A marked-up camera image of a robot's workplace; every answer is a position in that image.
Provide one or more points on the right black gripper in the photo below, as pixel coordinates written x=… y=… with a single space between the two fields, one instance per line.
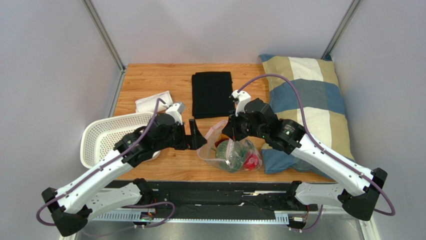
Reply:
x=233 y=127

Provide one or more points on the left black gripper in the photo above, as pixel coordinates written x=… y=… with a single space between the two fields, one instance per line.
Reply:
x=197 y=141

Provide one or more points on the clear zip top bag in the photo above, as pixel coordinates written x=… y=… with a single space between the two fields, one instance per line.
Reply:
x=214 y=136

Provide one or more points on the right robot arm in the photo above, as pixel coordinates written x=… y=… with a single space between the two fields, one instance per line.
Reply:
x=357 y=188

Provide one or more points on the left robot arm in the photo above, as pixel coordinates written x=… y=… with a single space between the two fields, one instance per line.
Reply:
x=74 y=205

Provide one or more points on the red fake tomato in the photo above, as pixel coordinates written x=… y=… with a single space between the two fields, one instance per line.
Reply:
x=252 y=162

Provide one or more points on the black folded cloth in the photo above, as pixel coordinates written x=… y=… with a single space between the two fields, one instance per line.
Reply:
x=211 y=94

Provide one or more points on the white rolled towel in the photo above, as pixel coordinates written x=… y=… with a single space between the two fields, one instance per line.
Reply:
x=148 y=104

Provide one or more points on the plaid pillow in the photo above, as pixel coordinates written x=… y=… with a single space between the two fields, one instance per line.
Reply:
x=307 y=90

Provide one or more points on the white perforated plastic basket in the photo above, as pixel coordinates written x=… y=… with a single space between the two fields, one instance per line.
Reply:
x=101 y=136

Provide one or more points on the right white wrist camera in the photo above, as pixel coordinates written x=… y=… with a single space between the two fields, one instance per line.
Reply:
x=241 y=99

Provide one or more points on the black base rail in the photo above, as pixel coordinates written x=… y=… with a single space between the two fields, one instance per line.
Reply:
x=241 y=202

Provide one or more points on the right aluminium frame post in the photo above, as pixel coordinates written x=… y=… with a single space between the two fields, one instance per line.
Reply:
x=341 y=28

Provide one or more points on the aluminium frame post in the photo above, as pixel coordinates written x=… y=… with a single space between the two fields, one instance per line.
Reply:
x=341 y=28
x=96 y=18

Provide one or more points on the left aluminium frame post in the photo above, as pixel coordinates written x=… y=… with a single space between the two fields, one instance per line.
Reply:
x=96 y=18

